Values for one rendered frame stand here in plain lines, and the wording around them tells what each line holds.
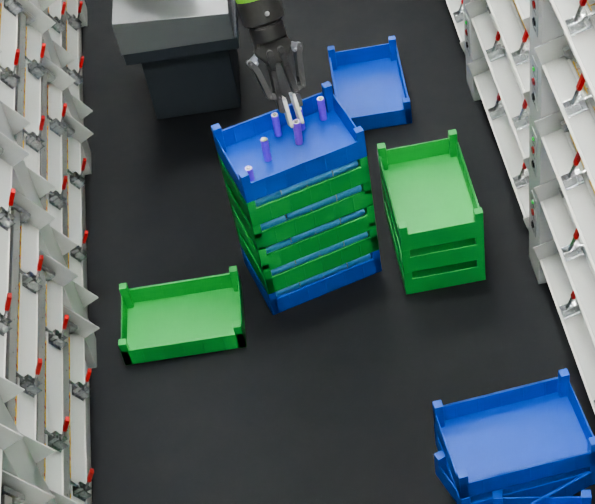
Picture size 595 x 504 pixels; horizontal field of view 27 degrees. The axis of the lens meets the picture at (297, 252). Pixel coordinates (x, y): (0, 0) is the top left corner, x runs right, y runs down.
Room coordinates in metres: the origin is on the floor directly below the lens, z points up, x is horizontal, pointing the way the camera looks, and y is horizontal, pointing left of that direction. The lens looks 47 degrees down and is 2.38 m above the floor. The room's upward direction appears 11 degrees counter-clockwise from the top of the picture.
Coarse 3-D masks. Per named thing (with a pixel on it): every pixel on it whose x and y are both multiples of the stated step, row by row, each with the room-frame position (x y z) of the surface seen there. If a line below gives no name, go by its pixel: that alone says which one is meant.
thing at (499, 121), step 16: (480, 64) 2.64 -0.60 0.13; (480, 80) 2.61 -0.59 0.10; (480, 96) 2.56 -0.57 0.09; (496, 96) 2.53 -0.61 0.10; (496, 112) 2.45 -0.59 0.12; (496, 128) 2.42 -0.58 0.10; (512, 144) 2.34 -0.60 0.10; (512, 160) 2.28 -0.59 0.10; (512, 176) 2.23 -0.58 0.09; (528, 176) 2.19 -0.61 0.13; (528, 192) 2.16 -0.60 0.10; (528, 208) 2.11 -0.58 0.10; (528, 224) 2.04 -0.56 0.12
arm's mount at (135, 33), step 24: (120, 0) 2.90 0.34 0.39; (144, 0) 2.88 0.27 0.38; (168, 0) 2.87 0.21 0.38; (192, 0) 2.85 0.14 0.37; (216, 0) 2.84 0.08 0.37; (120, 24) 2.80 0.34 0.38; (144, 24) 2.79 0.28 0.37; (168, 24) 2.79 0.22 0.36; (192, 24) 2.78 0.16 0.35; (216, 24) 2.78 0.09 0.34; (120, 48) 2.80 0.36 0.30; (144, 48) 2.79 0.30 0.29
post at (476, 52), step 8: (464, 0) 2.72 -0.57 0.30; (472, 0) 2.64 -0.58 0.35; (464, 8) 2.72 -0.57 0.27; (464, 16) 2.73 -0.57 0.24; (464, 24) 2.73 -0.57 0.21; (472, 24) 2.64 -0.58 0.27; (464, 32) 2.74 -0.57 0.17; (472, 32) 2.64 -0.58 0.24; (472, 40) 2.64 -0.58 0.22; (472, 48) 2.64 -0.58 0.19; (480, 48) 2.64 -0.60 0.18; (472, 56) 2.64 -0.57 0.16; (480, 56) 2.64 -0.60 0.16; (472, 80) 2.65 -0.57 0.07; (472, 88) 2.66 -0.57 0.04; (472, 96) 2.66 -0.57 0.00
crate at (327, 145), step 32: (256, 128) 2.23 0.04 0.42; (288, 128) 2.23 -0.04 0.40; (320, 128) 2.21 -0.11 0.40; (352, 128) 2.15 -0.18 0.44; (224, 160) 2.14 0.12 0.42; (256, 160) 2.14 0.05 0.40; (288, 160) 2.12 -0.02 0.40; (320, 160) 2.06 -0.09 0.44; (352, 160) 2.08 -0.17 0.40; (256, 192) 2.02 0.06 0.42
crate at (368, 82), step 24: (360, 48) 2.91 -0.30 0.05; (384, 48) 2.90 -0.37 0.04; (336, 72) 2.88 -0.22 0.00; (360, 72) 2.86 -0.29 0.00; (384, 72) 2.84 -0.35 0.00; (336, 96) 2.72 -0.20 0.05; (360, 96) 2.75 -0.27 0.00; (384, 96) 2.73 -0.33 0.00; (408, 96) 2.66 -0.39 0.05; (360, 120) 2.61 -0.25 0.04; (384, 120) 2.61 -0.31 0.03; (408, 120) 2.60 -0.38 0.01
